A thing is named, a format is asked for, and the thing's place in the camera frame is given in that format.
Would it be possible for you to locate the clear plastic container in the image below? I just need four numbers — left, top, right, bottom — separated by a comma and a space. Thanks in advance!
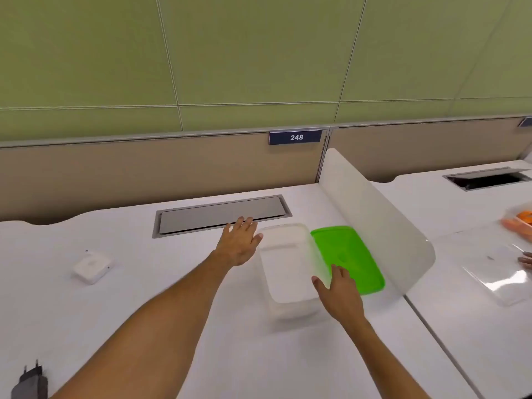
255, 223, 333, 323

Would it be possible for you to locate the white power adapter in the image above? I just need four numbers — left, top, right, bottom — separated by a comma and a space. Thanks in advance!
73, 251, 113, 285

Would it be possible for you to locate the person's left hand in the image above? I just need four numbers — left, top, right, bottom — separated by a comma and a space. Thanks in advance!
211, 216, 264, 269

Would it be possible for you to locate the person's right hand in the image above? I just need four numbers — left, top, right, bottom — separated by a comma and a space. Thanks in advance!
311, 264, 366, 325

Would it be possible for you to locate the grey desk cable hatch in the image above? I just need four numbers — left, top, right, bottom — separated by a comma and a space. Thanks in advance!
442, 166, 532, 192
152, 195, 293, 239

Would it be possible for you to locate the black charger with prongs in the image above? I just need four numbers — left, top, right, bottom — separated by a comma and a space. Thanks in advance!
11, 360, 49, 399

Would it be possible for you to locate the person's left forearm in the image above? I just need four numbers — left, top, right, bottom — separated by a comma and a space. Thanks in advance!
49, 251, 233, 399

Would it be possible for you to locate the clear plastic lid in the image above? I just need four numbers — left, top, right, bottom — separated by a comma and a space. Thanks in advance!
461, 243, 532, 307

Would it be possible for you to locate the green plastic lid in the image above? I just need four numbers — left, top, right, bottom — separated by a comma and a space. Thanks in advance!
310, 226, 386, 296

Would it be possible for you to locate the person's right forearm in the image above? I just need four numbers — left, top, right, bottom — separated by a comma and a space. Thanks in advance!
345, 318, 431, 399

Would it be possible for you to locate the white desk divider panel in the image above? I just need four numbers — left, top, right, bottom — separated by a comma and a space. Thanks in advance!
318, 148, 436, 295

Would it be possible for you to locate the wide beige partition panel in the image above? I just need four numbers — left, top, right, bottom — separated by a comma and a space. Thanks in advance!
0, 127, 331, 226

